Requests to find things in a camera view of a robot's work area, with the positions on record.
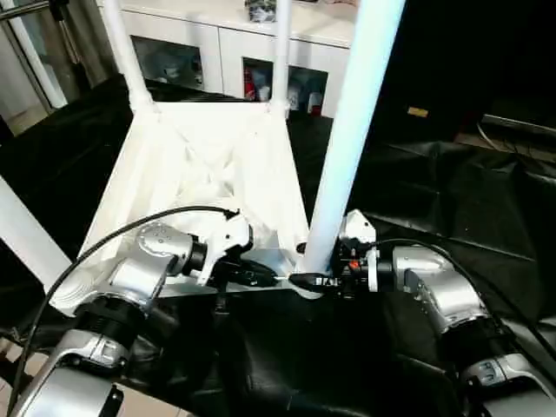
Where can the white plastic table top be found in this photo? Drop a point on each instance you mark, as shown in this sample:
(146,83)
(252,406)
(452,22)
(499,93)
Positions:
(208,156)

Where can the white plastic table leg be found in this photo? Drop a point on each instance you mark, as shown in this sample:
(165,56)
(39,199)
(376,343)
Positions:
(126,52)
(281,52)
(356,113)
(30,234)

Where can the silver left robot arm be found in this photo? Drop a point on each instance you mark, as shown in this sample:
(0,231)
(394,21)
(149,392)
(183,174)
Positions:
(139,269)

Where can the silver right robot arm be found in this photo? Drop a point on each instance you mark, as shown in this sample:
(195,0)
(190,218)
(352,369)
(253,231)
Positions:
(443,291)

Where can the black plastic mat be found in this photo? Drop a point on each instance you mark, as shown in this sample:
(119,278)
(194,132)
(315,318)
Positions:
(469,200)

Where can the small white cup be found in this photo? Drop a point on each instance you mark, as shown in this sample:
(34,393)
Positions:
(314,106)

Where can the small yellow label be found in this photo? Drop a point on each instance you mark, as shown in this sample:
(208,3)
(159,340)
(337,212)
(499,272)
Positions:
(418,112)

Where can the red bottle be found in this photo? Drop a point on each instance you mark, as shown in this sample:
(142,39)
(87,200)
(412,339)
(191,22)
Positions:
(250,87)

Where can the white glass-door cabinet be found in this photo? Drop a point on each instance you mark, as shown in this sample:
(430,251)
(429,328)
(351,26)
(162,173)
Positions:
(200,39)

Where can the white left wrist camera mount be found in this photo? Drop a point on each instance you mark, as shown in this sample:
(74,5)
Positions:
(228,239)

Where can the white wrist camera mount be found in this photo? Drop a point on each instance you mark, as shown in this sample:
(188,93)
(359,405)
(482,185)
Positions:
(228,239)
(358,228)

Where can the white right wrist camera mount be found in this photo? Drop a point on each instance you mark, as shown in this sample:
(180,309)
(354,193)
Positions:
(358,228)

